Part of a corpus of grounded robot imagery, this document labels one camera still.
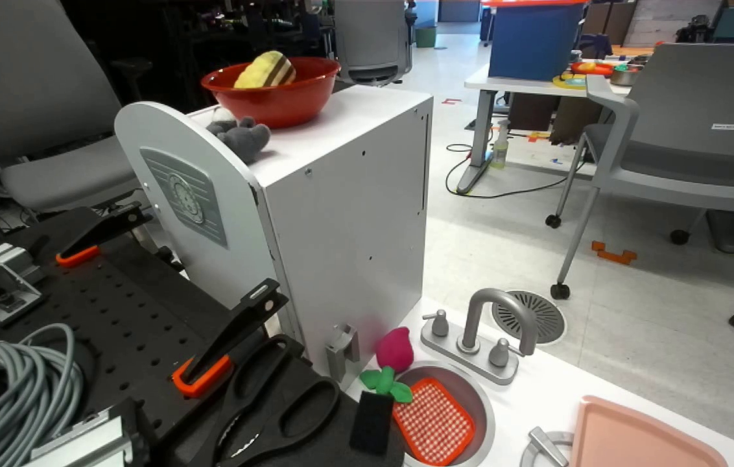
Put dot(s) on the grey toy faucet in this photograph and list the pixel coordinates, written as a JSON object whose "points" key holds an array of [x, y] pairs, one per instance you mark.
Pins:
{"points": [[470, 332]]}

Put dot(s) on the white toy kitchen counter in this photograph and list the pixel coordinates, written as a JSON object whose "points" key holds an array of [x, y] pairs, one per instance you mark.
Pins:
{"points": [[557, 389]]}

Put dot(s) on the yellow desk item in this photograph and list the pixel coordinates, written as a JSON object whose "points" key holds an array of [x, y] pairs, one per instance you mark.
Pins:
{"points": [[570, 80]]}

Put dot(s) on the small clear bottle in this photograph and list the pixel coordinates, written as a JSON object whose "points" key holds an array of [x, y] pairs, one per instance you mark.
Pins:
{"points": [[499, 145]]}

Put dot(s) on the red bowl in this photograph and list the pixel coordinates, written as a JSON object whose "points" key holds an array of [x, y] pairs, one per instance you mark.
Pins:
{"points": [[285, 103]]}

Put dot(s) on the white desk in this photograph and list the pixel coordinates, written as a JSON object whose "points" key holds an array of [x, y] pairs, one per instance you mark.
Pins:
{"points": [[504, 79]]}

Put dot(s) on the small orange floor tape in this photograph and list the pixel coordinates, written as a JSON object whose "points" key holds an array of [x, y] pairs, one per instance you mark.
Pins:
{"points": [[614, 251]]}

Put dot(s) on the orange desk item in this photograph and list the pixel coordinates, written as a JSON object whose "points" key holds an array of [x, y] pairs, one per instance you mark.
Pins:
{"points": [[589, 68]]}

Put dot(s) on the yellow plushy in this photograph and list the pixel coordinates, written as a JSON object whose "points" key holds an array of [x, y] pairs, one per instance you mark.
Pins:
{"points": [[263, 70]]}

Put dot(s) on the black scissors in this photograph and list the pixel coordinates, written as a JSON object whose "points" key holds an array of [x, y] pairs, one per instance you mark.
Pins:
{"points": [[290, 415]]}

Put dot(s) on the pink cutting board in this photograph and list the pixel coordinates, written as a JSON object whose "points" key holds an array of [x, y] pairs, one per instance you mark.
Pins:
{"points": [[633, 437]]}

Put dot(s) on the black pegboard table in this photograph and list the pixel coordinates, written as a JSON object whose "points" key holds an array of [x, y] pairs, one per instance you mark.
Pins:
{"points": [[124, 320]]}

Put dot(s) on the grey toy sink basin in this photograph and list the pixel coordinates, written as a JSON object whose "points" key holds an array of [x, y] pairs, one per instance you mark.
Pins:
{"points": [[449, 375]]}

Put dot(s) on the silver aluminium extrusion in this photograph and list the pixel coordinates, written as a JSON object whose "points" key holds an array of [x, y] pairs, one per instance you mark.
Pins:
{"points": [[82, 442]]}

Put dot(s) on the grey chair with casters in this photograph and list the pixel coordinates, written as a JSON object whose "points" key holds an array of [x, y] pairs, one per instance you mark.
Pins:
{"points": [[693, 131]]}

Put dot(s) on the grey office chair backrest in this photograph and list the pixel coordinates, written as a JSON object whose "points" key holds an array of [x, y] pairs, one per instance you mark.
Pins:
{"points": [[373, 33]]}

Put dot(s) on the small black block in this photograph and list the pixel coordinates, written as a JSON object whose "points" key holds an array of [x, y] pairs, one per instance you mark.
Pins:
{"points": [[373, 424]]}

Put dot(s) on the grey plush toy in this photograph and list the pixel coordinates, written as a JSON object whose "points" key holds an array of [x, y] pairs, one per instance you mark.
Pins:
{"points": [[239, 137]]}

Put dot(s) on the large grey padded chair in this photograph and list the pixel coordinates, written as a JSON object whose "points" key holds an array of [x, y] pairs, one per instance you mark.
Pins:
{"points": [[46, 85]]}

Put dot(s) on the grey toy stove burner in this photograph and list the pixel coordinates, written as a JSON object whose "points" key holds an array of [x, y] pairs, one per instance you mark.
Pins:
{"points": [[549, 443]]}

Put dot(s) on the white toy kitchen cabinet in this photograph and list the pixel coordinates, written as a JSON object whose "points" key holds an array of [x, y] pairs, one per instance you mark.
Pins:
{"points": [[348, 216]]}

